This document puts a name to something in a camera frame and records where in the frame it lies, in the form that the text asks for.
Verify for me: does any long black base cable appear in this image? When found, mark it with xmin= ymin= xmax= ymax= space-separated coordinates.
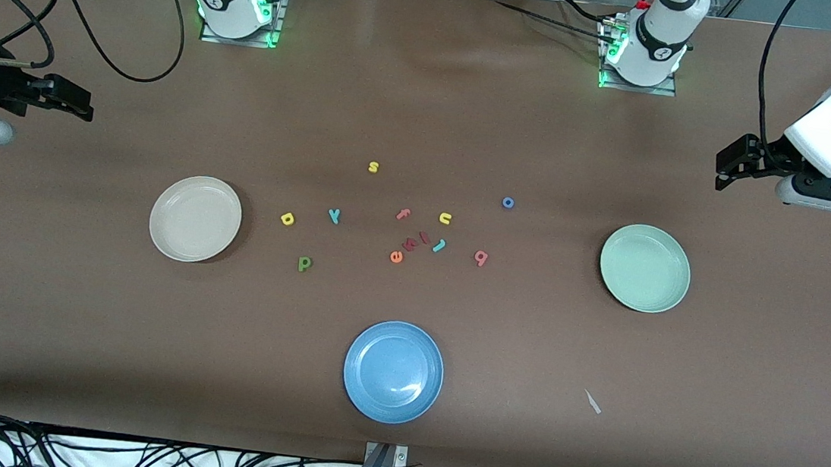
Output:
xmin=493 ymin=0 xmax=617 ymax=43

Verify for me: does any beige brown plate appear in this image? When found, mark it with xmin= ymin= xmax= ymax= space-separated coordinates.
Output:
xmin=146 ymin=171 xmax=247 ymax=268

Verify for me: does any blue plate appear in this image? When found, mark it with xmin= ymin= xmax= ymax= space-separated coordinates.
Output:
xmin=338 ymin=316 xmax=449 ymax=429

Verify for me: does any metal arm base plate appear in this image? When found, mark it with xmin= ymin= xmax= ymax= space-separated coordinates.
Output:
xmin=199 ymin=0 xmax=290 ymax=50
xmin=596 ymin=15 xmax=685 ymax=98

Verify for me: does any light green plate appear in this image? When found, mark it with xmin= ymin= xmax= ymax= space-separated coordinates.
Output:
xmin=594 ymin=220 xmax=697 ymax=317

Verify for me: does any short black base cable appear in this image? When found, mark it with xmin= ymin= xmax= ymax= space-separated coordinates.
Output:
xmin=555 ymin=0 xmax=614 ymax=24

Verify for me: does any black right arm loop cable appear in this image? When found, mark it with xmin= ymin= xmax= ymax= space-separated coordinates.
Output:
xmin=16 ymin=0 xmax=190 ymax=87

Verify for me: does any brown table cover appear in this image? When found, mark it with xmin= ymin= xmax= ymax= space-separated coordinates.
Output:
xmin=0 ymin=0 xmax=831 ymax=467

